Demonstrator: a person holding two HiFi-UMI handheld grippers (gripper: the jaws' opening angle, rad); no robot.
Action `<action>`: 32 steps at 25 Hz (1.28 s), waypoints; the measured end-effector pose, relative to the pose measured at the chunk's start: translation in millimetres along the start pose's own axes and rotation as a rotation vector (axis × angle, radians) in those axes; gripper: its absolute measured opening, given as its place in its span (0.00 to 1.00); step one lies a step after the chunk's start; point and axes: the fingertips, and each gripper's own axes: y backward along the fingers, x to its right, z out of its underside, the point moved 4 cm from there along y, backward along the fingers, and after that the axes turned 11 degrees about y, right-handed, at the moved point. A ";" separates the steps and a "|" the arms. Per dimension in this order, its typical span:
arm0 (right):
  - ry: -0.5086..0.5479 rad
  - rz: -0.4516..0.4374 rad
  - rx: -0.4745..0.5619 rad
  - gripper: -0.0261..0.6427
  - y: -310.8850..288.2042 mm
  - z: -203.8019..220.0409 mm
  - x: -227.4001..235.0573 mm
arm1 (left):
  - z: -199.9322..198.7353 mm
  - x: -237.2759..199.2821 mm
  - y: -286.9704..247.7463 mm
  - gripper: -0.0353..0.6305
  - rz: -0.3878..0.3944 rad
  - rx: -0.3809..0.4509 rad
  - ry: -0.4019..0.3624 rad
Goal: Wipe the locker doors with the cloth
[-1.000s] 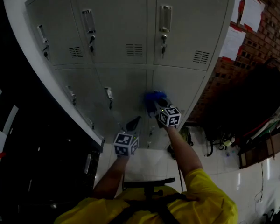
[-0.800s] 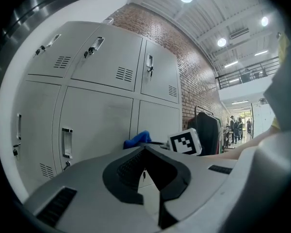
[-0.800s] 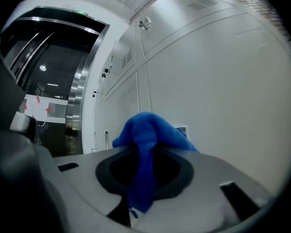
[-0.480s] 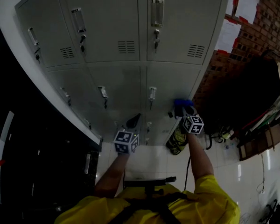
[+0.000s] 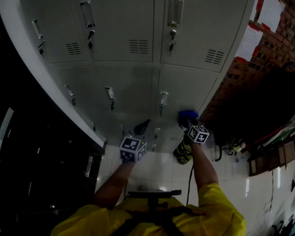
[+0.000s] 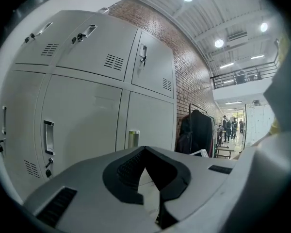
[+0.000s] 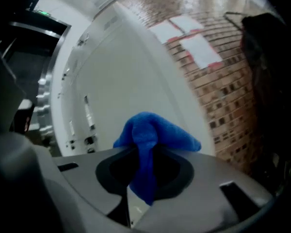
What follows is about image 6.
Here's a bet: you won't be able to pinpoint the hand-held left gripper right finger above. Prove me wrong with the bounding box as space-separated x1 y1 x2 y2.
145 146 238 233

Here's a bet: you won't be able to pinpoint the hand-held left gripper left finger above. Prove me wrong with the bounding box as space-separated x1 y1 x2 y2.
23 146 158 233

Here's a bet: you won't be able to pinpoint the grey metal lockers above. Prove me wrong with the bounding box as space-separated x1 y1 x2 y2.
0 8 178 203

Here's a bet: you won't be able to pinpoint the flat white box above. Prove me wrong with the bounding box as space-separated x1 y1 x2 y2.
189 149 210 158

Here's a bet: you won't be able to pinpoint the dark low table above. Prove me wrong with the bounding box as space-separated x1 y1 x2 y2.
214 146 236 159

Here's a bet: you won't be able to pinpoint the black hanging garments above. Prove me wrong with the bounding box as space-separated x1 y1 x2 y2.
176 109 214 156

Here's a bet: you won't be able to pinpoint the white partition board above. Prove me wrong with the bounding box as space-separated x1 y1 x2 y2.
244 103 275 148

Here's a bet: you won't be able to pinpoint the black balcony railing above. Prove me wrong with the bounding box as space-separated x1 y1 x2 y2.
212 61 281 90

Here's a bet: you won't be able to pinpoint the ceiling air conditioner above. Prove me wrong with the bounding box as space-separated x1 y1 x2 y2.
226 31 248 42

